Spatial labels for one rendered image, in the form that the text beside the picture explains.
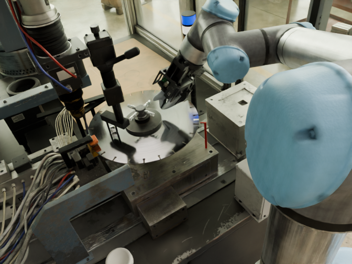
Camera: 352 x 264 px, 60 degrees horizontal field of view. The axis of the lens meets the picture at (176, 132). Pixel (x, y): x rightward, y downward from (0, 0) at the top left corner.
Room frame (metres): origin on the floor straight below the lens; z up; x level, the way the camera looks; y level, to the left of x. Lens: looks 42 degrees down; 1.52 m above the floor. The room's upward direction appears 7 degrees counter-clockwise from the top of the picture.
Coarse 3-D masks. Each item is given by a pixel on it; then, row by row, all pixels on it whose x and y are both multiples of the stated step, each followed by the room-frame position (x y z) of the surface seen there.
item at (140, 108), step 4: (128, 104) 0.73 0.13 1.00; (144, 104) 0.72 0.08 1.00; (148, 104) 0.72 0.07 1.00; (132, 108) 0.71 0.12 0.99; (136, 108) 0.70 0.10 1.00; (140, 108) 0.69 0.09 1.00; (144, 108) 0.69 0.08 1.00; (136, 112) 0.68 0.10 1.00; (140, 112) 0.68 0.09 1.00; (144, 112) 0.68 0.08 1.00; (148, 112) 0.68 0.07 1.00; (132, 116) 0.67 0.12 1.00; (140, 116) 0.68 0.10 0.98; (144, 116) 0.69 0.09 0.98
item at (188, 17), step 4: (184, 12) 0.96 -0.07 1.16; (188, 12) 0.96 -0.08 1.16; (192, 12) 0.95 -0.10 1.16; (184, 16) 0.93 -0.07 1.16; (188, 16) 0.93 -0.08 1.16; (192, 16) 0.93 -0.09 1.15; (184, 20) 0.93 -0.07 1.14; (188, 20) 0.93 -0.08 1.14; (192, 20) 0.93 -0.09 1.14; (184, 24) 0.93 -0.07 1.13; (188, 24) 0.93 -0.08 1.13; (192, 24) 0.93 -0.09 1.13
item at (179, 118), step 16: (128, 96) 0.84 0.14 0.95; (144, 96) 0.83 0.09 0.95; (112, 112) 0.76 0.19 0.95; (128, 112) 0.75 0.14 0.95; (160, 112) 0.74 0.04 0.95; (176, 112) 0.73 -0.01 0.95; (192, 112) 0.72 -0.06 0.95; (96, 128) 0.70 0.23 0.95; (160, 128) 0.66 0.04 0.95; (176, 128) 0.65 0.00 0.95; (192, 128) 0.64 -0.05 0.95; (96, 144) 0.63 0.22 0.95; (112, 144) 0.62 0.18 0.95; (128, 144) 0.61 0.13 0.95; (144, 144) 0.60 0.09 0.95; (160, 144) 0.60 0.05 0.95; (176, 144) 0.59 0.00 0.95; (112, 160) 0.56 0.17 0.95
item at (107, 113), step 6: (114, 108) 0.63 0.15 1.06; (120, 108) 0.64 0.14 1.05; (102, 114) 0.67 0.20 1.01; (108, 114) 0.67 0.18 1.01; (114, 114) 0.64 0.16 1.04; (120, 114) 0.63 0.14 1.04; (108, 120) 0.65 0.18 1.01; (114, 120) 0.64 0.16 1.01; (120, 120) 0.63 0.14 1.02; (126, 120) 0.63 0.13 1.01; (108, 126) 0.66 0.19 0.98; (120, 126) 0.63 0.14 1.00; (126, 126) 0.63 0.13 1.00
